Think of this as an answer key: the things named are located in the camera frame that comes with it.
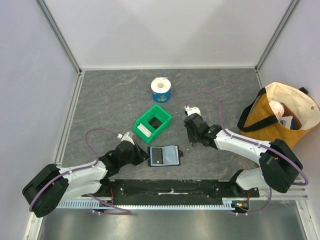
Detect black leather card holder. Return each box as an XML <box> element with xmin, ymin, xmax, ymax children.
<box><xmin>147</xmin><ymin>145</ymin><xmax>184</xmax><ymax>167</ymax></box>

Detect light blue card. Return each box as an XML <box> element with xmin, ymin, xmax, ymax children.
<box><xmin>163</xmin><ymin>145</ymin><xmax>180</xmax><ymax>166</ymax></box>

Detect green plastic bin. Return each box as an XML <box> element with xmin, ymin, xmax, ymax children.
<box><xmin>133</xmin><ymin>104</ymin><xmax>173</xmax><ymax>144</ymax></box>

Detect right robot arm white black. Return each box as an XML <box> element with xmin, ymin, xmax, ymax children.
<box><xmin>183</xmin><ymin>113</ymin><xmax>303</xmax><ymax>197</ymax></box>

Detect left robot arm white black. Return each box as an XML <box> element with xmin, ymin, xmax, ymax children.
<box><xmin>22</xmin><ymin>140</ymin><xmax>150</xmax><ymax>218</ymax></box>

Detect stack of white cards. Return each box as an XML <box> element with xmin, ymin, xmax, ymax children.
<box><xmin>137</xmin><ymin>123</ymin><xmax>152</xmax><ymax>138</ymax></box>

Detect black card in bin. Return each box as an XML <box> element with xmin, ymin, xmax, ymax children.
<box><xmin>148</xmin><ymin>116</ymin><xmax>163</xmax><ymax>130</ymax></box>

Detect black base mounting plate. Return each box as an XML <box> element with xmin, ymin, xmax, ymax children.
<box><xmin>94</xmin><ymin>179</ymin><xmax>260</xmax><ymax>198</ymax></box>

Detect toilet paper roll blue wrapper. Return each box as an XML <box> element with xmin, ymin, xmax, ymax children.
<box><xmin>150</xmin><ymin>77</ymin><xmax>172</xmax><ymax>104</ymax></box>

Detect mustard canvas tote bag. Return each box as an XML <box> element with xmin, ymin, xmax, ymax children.
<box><xmin>237</xmin><ymin>82</ymin><xmax>320</xmax><ymax>149</ymax></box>

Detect items inside tote bag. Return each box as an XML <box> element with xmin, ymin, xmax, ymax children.
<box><xmin>268</xmin><ymin>100</ymin><xmax>302</xmax><ymax>130</ymax></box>

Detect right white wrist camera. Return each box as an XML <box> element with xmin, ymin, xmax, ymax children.
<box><xmin>184</xmin><ymin>105</ymin><xmax>201</xmax><ymax>116</ymax></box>

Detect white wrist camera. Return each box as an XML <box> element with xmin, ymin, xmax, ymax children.
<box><xmin>117</xmin><ymin>131</ymin><xmax>135</xmax><ymax>145</ymax></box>
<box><xmin>184</xmin><ymin>105</ymin><xmax>201</xmax><ymax>116</ymax></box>

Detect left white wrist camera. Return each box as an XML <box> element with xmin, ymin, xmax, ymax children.
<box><xmin>117</xmin><ymin>131</ymin><xmax>135</xmax><ymax>145</ymax></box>

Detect left aluminium frame post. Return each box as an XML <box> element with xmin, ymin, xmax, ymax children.
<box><xmin>34</xmin><ymin>0</ymin><xmax>83</xmax><ymax>75</ymax></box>

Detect aluminium frame post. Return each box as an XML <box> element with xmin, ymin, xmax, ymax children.
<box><xmin>254</xmin><ymin>0</ymin><xmax>300</xmax><ymax>74</ymax></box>
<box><xmin>34</xmin><ymin>0</ymin><xmax>83</xmax><ymax>75</ymax></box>

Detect right aluminium frame post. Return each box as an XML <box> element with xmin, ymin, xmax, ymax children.
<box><xmin>254</xmin><ymin>0</ymin><xmax>300</xmax><ymax>74</ymax></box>

